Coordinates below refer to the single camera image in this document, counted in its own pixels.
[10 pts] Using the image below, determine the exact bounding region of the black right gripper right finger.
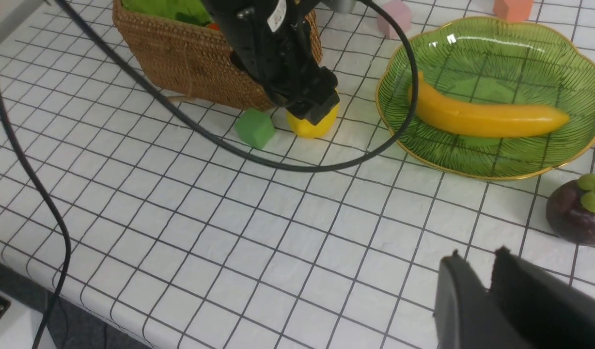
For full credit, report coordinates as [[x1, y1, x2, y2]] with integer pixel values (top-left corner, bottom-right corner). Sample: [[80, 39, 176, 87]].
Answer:
[[490, 247, 595, 349]]

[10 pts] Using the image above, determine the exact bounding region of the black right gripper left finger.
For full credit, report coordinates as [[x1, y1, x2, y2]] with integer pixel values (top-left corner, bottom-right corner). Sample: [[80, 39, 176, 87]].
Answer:
[[434, 251, 526, 349]]

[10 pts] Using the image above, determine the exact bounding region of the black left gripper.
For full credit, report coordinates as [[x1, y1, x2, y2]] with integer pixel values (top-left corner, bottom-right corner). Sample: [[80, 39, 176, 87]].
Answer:
[[203, 0, 340, 125]]

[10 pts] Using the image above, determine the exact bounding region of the yellow toy lemon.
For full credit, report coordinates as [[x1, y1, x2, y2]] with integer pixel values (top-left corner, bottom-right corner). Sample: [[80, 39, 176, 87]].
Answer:
[[286, 89, 340, 139]]

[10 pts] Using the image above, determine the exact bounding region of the dark purple toy mangosteen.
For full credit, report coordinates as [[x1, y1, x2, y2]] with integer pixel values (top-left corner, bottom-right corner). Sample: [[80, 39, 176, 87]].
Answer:
[[546, 173, 595, 246]]

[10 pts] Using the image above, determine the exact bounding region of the yellow toy banana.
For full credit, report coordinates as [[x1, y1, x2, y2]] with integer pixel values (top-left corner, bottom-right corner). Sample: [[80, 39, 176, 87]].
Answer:
[[408, 71, 570, 138]]

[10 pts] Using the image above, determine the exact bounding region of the woven rattan basket green lining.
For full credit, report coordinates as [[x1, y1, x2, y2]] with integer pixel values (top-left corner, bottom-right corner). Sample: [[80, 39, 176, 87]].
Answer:
[[112, 0, 323, 111]]

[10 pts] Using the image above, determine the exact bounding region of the green foam cube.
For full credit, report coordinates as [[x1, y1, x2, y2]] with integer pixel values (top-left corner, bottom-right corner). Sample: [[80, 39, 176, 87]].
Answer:
[[234, 108, 276, 150]]

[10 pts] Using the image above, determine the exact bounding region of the pink foam cube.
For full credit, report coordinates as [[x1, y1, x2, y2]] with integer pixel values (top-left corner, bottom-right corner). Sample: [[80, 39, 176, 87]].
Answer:
[[377, 0, 412, 40]]

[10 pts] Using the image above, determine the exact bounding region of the green glass leaf plate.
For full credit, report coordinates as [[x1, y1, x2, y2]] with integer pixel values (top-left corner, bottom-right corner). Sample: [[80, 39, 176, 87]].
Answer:
[[398, 17, 595, 181]]

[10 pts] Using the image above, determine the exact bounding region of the orange foam cube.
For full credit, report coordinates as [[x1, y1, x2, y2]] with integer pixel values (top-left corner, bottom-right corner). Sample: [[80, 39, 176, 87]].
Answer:
[[493, 0, 534, 23]]

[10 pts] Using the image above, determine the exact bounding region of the black cable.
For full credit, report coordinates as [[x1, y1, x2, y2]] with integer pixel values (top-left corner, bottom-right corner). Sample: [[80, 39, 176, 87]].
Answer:
[[0, 0, 419, 349]]

